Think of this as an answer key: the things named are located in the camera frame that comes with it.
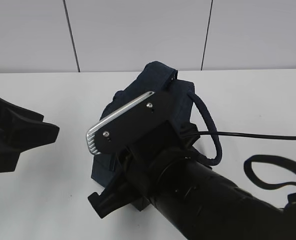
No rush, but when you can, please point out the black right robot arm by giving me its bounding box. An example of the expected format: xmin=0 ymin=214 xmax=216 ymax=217
xmin=88 ymin=120 xmax=296 ymax=240

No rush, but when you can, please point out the navy blue lunch bag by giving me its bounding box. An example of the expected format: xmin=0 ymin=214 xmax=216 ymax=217
xmin=90 ymin=61 xmax=223 ymax=211

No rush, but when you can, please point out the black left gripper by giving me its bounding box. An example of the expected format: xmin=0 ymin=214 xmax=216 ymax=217
xmin=0 ymin=104 xmax=59 ymax=173

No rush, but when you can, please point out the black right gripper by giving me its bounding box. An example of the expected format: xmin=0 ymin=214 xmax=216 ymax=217
xmin=88 ymin=121 xmax=197 ymax=218

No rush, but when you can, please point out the black cable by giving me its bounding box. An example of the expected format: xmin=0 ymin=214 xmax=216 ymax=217
xmin=180 ymin=131 xmax=296 ymax=191

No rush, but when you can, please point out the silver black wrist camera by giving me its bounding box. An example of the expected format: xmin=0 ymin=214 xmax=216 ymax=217
xmin=86 ymin=91 xmax=174 ymax=155

